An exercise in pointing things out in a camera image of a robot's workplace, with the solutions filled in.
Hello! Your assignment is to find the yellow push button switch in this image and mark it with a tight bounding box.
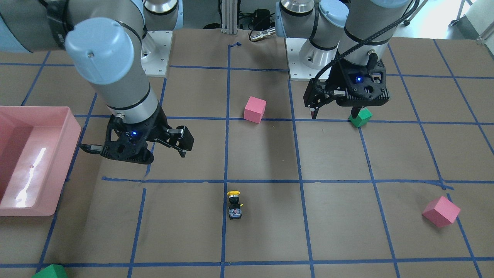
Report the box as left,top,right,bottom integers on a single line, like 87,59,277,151
227,190,242,220

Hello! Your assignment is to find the green cube near base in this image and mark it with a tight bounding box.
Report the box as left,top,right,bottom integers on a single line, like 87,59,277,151
348,107,373,128

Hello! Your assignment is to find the aluminium frame post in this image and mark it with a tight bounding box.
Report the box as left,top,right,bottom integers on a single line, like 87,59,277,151
220,0,239,35

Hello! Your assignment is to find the pink cube centre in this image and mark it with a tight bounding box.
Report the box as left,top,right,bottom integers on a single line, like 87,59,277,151
243,96,267,124

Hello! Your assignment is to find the pink cube far corner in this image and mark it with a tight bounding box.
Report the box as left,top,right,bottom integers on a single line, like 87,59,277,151
422,197,461,228

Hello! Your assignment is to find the pink plastic bin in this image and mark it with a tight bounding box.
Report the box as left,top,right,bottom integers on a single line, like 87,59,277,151
0,106,81,217

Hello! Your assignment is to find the green cube near bin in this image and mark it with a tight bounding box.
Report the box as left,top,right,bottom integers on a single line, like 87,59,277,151
32,264,68,278

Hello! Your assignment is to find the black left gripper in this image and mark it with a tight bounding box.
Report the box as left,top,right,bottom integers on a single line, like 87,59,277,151
304,60,390,123

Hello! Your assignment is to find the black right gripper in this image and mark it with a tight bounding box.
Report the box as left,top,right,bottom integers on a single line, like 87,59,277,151
100,106,194,165

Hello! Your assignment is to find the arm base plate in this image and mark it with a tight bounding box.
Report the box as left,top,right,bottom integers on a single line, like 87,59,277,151
285,37,319,81
141,31,173,77

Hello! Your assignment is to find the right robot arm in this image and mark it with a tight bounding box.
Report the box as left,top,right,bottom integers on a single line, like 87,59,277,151
0,0,194,165

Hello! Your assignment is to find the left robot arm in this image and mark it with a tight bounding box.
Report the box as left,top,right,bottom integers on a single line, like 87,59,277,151
275,0,420,128

